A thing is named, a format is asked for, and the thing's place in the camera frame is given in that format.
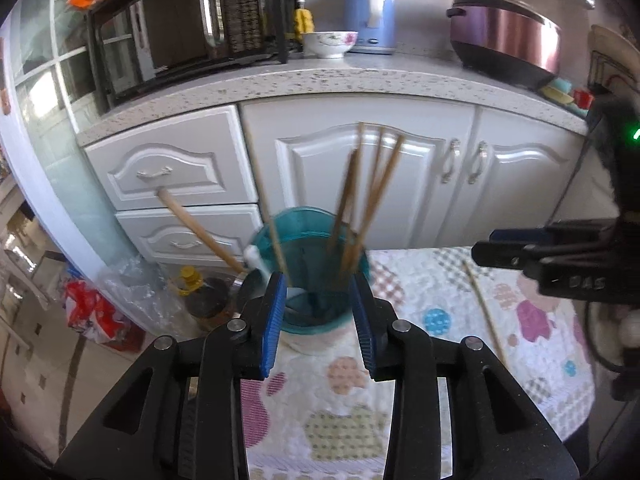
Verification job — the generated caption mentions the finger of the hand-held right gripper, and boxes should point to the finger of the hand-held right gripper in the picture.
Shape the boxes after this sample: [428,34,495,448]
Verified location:
[472,240,550,269]
[489,227,553,245]

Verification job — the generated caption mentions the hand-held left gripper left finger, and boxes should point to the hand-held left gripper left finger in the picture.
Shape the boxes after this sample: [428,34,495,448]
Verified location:
[52,271,288,480]

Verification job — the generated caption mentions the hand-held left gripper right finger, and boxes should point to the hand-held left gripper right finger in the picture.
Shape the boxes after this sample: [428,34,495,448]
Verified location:
[350,274,578,480]

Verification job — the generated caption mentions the teal floral cup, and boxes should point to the teal floral cup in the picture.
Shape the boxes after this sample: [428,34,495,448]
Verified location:
[247,206,372,357]

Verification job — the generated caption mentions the white ceramic spoon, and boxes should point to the white ceramic spoon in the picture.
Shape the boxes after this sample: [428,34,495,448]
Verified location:
[244,245,307,301]

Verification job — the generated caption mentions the light bamboo chopstick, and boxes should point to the light bamboo chopstick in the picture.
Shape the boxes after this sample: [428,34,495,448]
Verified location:
[242,119,290,282]

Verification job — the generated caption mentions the dark brown chopstick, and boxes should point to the dark brown chopstick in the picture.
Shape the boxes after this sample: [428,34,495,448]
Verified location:
[334,149,362,281]

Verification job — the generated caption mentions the person's right hand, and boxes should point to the person's right hand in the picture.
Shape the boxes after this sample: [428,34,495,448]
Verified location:
[617,311,640,350]

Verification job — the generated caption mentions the white cabinet door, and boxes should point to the white cabinet door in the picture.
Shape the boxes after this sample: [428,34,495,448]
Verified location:
[445,107,589,252]
[240,100,482,252]

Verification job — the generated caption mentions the cooking oil bottle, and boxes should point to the cooking oil bottle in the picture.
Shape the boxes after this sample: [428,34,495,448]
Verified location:
[172,265,242,334]

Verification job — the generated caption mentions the quilted patterned table cover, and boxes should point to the quilted patterned table cover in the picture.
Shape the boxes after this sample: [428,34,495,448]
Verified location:
[240,246,599,480]

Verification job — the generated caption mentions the clear plastic bag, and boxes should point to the clear plastic bag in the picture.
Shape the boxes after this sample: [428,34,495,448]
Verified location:
[99,254,197,332]

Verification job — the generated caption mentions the teal and yellow sponges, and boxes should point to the teal and yellow sponges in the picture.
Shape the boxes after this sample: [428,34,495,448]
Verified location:
[539,77,574,105]

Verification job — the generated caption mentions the small white cabinet drawer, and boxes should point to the small white cabinet drawer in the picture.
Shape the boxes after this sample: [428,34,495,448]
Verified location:
[114,204,264,267]

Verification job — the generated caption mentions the red plastic bag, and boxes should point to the red plastic bag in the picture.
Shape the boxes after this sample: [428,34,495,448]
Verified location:
[62,280,147,352]

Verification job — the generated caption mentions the purple rice cooker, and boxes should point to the purple rice cooker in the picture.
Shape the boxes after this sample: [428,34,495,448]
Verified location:
[446,0,564,92]

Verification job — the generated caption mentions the blue electric kettle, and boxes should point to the blue electric kettle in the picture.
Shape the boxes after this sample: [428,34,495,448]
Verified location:
[343,0,397,56]

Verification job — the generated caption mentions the white floral bowl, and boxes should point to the white floral bowl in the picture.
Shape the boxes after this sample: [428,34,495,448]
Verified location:
[302,30,360,60]

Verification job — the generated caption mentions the yellow dish brush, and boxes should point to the yellow dish brush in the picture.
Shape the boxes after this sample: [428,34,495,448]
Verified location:
[287,0,316,45]

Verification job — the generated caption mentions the black microwave oven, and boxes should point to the black microwave oven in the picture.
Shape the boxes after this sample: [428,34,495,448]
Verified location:
[87,0,292,109]

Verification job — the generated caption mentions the glass panel door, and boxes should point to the glass panel door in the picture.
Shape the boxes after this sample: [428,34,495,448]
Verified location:
[0,0,106,281]

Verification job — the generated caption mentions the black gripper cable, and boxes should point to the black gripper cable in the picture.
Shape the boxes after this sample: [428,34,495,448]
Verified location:
[581,304,627,372]

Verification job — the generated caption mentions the metal cabinet door handle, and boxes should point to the metal cabinet door handle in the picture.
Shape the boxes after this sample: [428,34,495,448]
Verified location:
[439,138,461,185]
[467,140,489,186]

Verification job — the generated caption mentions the wooden handled metal ladle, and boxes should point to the wooden handled metal ladle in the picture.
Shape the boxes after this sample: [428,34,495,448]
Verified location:
[157,187,267,312]

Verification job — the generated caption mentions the wire dish rack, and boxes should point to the wire dish rack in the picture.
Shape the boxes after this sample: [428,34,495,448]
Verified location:
[587,24,640,107]

